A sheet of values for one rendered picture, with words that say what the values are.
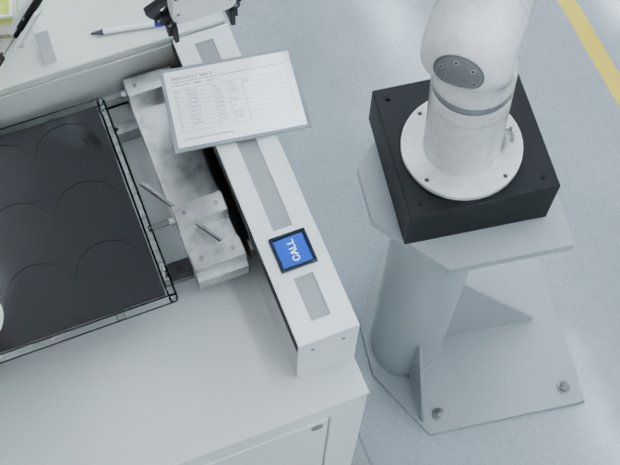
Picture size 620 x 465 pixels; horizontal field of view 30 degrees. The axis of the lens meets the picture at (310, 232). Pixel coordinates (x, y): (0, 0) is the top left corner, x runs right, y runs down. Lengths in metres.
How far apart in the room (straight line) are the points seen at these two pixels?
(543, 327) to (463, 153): 1.05
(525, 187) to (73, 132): 0.71
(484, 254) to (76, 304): 0.64
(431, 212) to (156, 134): 0.46
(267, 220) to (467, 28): 0.46
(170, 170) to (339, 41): 1.26
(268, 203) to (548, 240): 0.47
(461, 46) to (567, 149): 1.53
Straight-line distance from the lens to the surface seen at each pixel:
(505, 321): 2.66
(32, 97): 1.89
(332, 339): 1.65
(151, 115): 1.89
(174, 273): 1.73
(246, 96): 1.79
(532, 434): 2.64
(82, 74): 1.87
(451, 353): 2.65
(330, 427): 1.87
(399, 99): 1.87
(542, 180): 1.81
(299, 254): 1.67
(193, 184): 1.82
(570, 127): 2.97
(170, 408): 1.75
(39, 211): 1.81
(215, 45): 1.86
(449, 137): 1.70
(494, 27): 1.44
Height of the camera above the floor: 2.49
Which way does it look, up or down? 65 degrees down
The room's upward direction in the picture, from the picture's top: 3 degrees clockwise
